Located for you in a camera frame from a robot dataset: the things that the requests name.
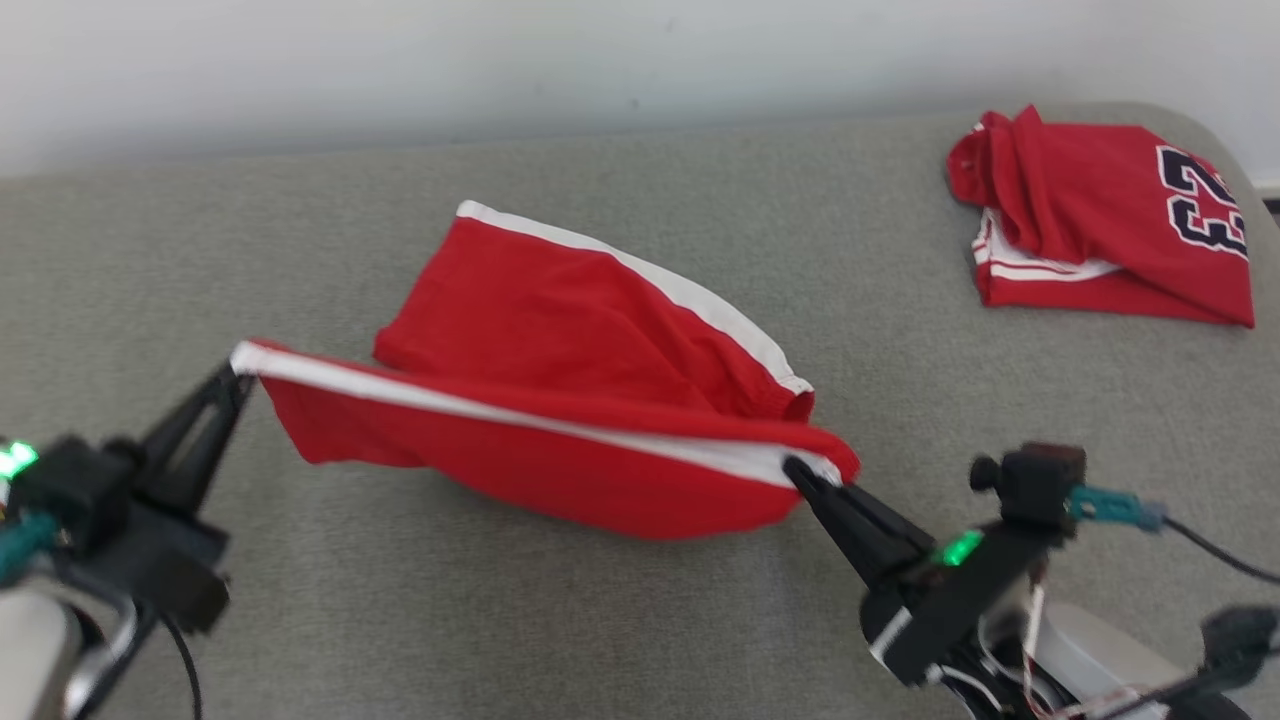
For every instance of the left wrist teal connector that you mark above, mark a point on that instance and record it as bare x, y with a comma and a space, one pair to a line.
25, 545

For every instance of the red white number jersey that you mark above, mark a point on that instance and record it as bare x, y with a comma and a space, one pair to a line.
1100, 220

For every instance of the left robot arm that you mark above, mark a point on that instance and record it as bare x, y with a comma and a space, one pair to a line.
30, 650

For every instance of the wrist teal connector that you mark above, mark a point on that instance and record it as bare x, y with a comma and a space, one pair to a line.
1105, 505
25, 545

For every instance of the right wrist teal connector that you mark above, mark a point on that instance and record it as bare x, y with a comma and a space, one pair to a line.
1105, 505

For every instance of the red shorts white stripe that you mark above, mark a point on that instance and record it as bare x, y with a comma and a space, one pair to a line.
550, 320

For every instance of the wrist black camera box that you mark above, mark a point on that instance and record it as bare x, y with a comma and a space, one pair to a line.
1040, 485
75, 490

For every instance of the grey fabric sofa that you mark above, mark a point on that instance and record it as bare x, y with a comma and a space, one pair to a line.
600, 630

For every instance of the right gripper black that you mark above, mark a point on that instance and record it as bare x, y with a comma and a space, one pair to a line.
940, 610

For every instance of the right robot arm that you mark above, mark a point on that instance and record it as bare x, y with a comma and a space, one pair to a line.
1090, 640

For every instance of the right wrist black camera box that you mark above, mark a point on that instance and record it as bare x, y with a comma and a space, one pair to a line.
1040, 485

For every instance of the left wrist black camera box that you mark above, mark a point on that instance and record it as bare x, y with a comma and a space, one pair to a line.
75, 490

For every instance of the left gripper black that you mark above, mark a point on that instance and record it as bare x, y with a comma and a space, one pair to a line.
160, 560

